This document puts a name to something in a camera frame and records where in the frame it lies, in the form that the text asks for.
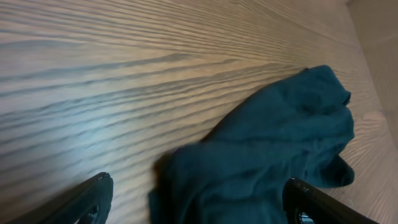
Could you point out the dark navy t-shirt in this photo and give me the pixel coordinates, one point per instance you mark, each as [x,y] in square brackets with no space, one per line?
[296,127]

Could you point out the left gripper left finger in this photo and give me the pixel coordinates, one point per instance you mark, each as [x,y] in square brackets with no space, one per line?
[86,203]

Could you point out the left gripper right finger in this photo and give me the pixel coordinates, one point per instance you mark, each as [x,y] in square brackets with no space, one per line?
[304,204]

